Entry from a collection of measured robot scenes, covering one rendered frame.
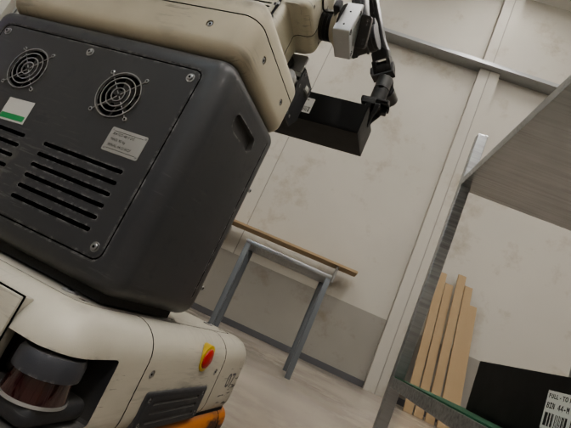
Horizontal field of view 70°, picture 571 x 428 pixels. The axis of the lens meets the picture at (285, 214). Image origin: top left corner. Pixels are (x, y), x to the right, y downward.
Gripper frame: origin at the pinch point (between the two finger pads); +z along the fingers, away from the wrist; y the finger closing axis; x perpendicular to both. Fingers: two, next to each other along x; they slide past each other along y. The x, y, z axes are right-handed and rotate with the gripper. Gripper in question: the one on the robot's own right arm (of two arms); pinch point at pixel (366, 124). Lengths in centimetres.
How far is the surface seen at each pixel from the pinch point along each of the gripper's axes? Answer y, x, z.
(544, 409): -57, 51, 70
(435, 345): -78, -415, 33
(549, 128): -47, 48, 18
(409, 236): -7, -440, -94
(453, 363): -102, -411, 44
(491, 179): -42, 20, 18
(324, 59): 206, -400, -315
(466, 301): -98, -437, -34
